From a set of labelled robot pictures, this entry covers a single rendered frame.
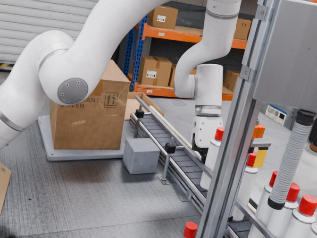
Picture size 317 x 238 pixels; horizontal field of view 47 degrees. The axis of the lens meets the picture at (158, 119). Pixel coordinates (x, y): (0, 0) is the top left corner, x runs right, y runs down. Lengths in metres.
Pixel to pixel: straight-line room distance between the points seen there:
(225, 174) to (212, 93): 0.39
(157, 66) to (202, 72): 3.51
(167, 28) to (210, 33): 3.55
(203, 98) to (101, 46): 0.42
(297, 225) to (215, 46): 0.51
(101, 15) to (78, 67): 0.13
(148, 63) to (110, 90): 3.36
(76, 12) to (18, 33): 0.78
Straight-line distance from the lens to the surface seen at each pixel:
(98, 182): 1.20
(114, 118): 1.31
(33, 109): 0.93
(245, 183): 1.01
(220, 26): 1.03
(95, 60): 0.85
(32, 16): 5.00
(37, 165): 1.27
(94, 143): 1.34
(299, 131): 0.73
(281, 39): 0.70
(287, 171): 0.76
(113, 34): 0.87
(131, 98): 2.01
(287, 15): 0.70
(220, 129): 1.10
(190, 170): 1.27
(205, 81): 1.15
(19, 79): 0.95
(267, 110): 3.47
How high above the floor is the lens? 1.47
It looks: 21 degrees down
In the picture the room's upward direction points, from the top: 11 degrees clockwise
